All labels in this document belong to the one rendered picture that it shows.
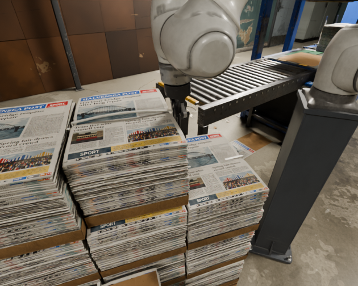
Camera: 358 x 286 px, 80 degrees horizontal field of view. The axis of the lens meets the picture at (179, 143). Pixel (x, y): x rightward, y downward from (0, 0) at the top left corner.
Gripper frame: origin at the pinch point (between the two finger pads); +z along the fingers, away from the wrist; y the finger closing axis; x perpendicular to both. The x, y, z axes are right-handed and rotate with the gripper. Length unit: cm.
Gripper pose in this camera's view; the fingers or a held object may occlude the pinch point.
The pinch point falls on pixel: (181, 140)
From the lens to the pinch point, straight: 70.9
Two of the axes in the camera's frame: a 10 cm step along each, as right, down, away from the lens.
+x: 9.5, -2.2, 2.0
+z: 0.6, 8.0, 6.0
